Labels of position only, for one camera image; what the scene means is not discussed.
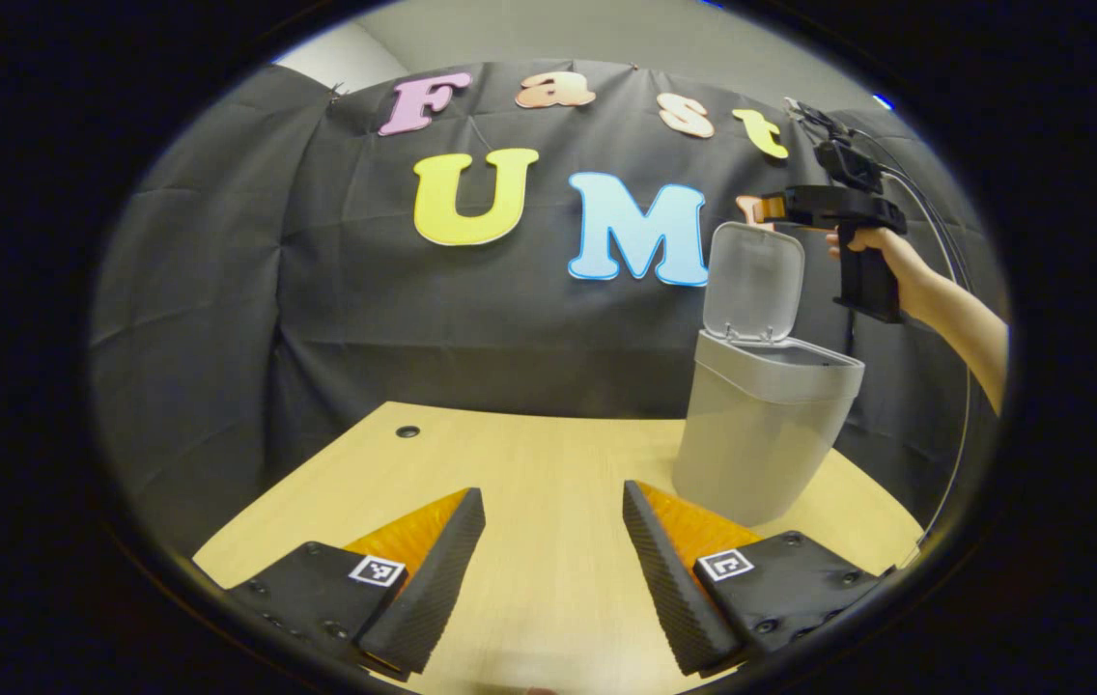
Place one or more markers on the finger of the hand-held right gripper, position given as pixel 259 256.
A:
pixel 774 208

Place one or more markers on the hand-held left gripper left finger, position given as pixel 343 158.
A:
pixel 442 579

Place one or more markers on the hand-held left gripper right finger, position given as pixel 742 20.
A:
pixel 669 589

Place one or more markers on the grey desktop garbage bin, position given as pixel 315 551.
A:
pixel 761 434

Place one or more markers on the wooden desktop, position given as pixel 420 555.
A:
pixel 548 463

